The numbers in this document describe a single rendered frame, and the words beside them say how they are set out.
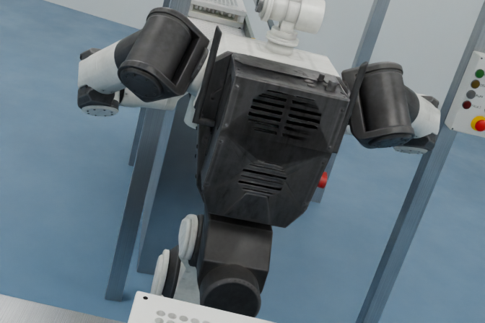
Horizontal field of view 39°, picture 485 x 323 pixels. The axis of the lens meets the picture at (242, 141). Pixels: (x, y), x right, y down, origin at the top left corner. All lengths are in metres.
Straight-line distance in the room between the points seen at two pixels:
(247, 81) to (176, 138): 1.39
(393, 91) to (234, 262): 0.44
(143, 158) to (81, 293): 0.59
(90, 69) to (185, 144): 1.13
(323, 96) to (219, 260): 0.38
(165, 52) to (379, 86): 0.41
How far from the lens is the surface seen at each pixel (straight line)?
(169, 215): 2.64
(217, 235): 1.32
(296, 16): 1.29
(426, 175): 2.48
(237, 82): 1.12
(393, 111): 1.33
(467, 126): 2.38
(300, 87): 1.15
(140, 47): 1.25
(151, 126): 2.26
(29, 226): 2.95
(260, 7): 1.29
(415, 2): 5.61
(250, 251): 1.33
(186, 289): 1.73
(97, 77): 1.41
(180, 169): 2.55
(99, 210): 3.12
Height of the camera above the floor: 1.59
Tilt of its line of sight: 22 degrees down
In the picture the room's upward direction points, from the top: 16 degrees clockwise
